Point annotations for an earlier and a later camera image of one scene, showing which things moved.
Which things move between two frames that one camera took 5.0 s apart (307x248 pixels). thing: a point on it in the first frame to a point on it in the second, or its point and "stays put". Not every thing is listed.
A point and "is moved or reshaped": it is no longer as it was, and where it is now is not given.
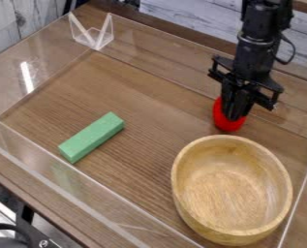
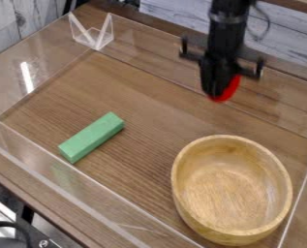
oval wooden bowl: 232,190 stays put
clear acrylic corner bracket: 96,37 stays put
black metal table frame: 24,221 stays put
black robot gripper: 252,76 to 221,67
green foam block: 92,138 stays put
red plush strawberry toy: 230,125 is moved or reshaped
